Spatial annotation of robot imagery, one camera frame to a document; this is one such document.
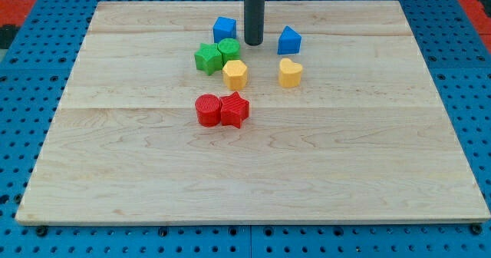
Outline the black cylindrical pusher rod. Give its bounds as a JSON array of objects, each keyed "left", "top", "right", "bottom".
[{"left": 244, "top": 0, "right": 265, "bottom": 46}]

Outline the yellow hexagon block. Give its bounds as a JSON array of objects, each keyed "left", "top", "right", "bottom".
[{"left": 222, "top": 60, "right": 248, "bottom": 91}]

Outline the green circle block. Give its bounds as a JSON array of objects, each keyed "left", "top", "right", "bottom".
[{"left": 218, "top": 38, "right": 241, "bottom": 65}]

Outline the red circle block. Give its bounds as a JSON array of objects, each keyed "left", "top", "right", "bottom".
[{"left": 195, "top": 94, "right": 222, "bottom": 127}]

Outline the blue cube block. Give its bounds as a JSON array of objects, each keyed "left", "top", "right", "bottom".
[{"left": 213, "top": 16, "right": 237, "bottom": 43}]

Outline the blue triangle block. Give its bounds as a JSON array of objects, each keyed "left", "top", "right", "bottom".
[{"left": 277, "top": 26, "right": 302, "bottom": 55}]

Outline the green star block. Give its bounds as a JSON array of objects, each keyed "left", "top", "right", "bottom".
[{"left": 194, "top": 43, "right": 223, "bottom": 75}]

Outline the yellow heart block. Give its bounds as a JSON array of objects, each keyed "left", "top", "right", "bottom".
[{"left": 278, "top": 58, "right": 303, "bottom": 88}]

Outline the red star block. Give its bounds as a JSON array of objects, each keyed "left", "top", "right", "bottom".
[{"left": 219, "top": 91, "right": 249, "bottom": 128}]

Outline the light wooden board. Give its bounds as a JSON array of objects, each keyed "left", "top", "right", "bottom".
[{"left": 16, "top": 1, "right": 490, "bottom": 226}]

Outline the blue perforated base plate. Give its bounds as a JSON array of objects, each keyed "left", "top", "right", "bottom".
[{"left": 1, "top": 0, "right": 490, "bottom": 257}]

